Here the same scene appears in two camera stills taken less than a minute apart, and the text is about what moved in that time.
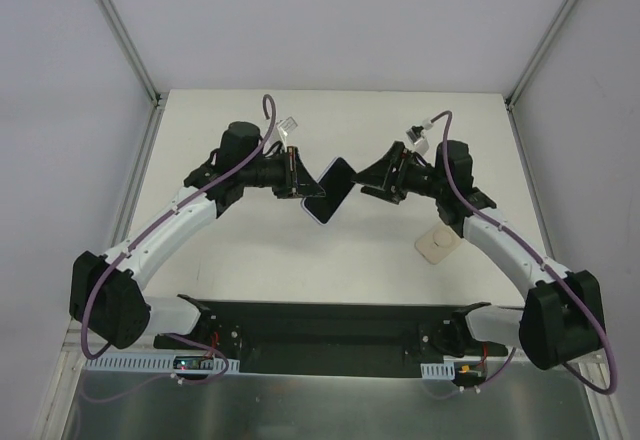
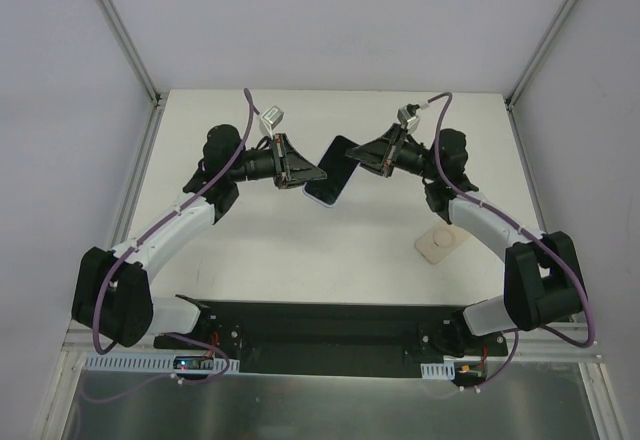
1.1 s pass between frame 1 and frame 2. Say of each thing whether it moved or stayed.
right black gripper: moved
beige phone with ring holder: stayed
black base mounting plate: stayed
